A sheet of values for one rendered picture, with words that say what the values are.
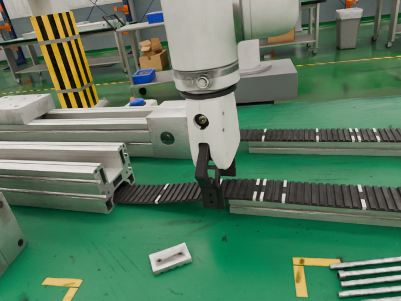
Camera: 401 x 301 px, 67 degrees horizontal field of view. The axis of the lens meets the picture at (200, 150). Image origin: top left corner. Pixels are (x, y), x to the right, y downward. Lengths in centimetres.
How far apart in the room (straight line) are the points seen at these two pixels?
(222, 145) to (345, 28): 512
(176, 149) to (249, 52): 44
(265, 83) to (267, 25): 55
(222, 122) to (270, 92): 54
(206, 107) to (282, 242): 20
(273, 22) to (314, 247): 27
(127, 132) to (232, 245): 35
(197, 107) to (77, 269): 27
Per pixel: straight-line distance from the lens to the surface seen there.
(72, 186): 54
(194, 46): 36
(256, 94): 91
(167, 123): 62
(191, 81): 37
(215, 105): 37
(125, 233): 49
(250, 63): 97
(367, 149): 63
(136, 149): 68
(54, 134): 79
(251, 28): 36
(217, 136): 38
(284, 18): 36
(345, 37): 548
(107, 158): 57
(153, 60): 558
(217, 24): 35
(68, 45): 376
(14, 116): 84
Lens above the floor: 108
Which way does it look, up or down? 27 degrees down
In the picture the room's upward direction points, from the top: 9 degrees counter-clockwise
